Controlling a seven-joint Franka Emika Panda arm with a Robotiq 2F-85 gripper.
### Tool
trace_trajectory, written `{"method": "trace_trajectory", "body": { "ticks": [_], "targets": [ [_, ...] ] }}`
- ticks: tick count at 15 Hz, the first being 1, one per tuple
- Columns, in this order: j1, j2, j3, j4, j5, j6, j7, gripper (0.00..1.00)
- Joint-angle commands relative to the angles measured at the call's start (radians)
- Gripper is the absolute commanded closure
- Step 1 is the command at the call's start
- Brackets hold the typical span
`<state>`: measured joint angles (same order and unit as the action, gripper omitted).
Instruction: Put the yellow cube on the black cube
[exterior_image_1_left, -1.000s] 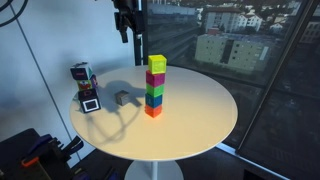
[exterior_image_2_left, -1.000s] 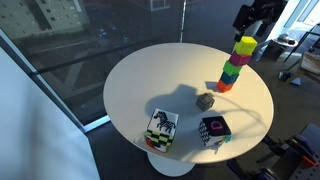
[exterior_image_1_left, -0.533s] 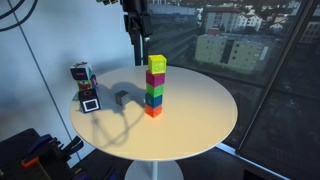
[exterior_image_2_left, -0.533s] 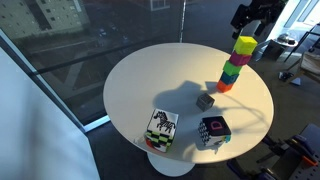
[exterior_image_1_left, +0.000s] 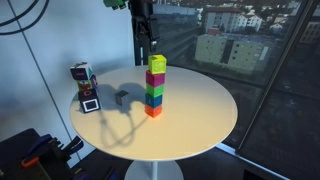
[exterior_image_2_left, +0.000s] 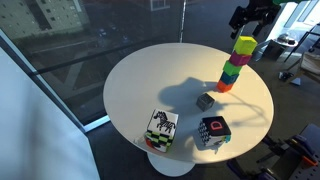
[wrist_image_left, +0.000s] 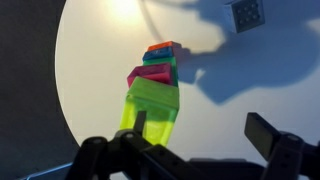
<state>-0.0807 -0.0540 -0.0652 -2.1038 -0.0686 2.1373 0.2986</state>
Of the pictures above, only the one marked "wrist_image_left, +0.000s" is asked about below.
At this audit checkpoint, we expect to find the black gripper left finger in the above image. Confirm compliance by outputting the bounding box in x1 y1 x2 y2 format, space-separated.
65 110 214 180

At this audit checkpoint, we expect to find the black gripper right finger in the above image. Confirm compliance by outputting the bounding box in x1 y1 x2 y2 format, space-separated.
244 112 320 180

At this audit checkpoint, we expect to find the yellow plastic cube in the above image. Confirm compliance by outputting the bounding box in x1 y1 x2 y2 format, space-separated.
119 76 181 148

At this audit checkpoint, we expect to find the magenta plastic cube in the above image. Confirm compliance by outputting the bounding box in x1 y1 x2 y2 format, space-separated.
126 62 176 89

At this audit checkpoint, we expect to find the green plastic cube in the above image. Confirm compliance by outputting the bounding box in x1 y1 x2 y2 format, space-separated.
142 56 180 88

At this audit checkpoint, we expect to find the blue plastic cube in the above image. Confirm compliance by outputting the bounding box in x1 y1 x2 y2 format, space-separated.
142 46 176 62

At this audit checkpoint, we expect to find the orange plastic cube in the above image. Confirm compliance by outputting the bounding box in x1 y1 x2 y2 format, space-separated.
146 40 183 54

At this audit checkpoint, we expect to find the small black plastic cube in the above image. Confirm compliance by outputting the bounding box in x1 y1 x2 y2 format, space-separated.
223 0 266 34

